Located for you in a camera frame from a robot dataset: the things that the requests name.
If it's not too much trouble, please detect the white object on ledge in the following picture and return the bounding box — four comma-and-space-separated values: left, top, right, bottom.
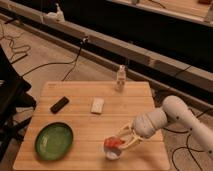
44, 3, 65, 22

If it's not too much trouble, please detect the black cable near robot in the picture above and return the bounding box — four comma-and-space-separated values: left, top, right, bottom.
163, 108, 213, 171

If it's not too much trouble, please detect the white ceramic cup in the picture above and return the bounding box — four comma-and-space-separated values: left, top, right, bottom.
104, 147, 122, 160

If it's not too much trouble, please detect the green plate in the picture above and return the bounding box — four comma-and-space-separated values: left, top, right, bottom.
34, 122, 74, 161

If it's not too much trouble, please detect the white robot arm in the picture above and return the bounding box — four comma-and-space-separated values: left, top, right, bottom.
117, 95, 213, 160

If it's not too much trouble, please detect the black floor cable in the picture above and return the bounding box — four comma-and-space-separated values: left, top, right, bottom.
20, 36, 90, 82

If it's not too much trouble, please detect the red orange pepper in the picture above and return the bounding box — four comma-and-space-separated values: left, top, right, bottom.
104, 137, 124, 148

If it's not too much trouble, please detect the black chair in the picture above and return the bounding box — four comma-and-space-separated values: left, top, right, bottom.
0, 45, 36, 162

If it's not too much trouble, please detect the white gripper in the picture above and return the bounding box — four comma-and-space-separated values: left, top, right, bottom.
115, 109, 167, 150

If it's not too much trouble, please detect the white rectangular block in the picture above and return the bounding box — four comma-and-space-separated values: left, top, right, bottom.
91, 98, 104, 114

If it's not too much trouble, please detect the clear small bottle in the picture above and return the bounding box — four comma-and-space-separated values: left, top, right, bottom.
115, 65, 126, 92

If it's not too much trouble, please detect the black rectangular remote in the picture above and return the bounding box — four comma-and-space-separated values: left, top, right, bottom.
50, 97, 69, 114

